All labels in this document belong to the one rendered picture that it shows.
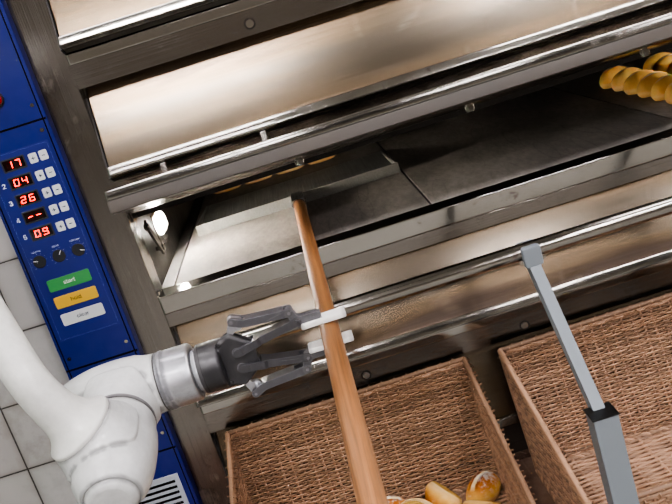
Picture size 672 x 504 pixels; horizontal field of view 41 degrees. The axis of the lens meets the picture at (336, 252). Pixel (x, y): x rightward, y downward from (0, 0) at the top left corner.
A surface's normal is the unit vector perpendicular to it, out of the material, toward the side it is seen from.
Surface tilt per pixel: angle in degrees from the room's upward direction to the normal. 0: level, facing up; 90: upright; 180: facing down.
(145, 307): 90
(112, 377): 17
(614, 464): 90
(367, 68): 70
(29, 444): 90
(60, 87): 90
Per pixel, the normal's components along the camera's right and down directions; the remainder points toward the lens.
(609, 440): 0.07, 0.26
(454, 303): -0.03, -0.07
